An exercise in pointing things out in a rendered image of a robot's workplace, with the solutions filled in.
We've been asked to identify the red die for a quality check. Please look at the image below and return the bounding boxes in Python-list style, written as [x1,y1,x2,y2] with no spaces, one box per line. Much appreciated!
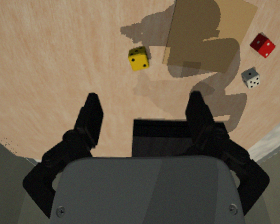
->
[250,34,276,58]

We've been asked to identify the white die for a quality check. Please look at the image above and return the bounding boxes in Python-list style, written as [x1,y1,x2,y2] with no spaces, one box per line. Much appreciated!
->
[241,68,260,89]

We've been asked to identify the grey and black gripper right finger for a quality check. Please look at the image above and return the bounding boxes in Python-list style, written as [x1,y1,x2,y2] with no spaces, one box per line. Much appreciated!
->
[185,91,270,216]

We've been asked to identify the tan flat mat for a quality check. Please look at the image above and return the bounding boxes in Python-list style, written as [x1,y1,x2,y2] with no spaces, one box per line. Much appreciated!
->
[162,0,258,73]

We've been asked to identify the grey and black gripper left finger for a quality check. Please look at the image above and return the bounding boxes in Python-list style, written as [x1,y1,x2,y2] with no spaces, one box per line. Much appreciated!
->
[22,93,104,219]

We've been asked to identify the yellow die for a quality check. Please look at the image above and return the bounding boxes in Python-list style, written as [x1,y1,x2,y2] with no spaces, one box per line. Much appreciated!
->
[128,46,149,71]

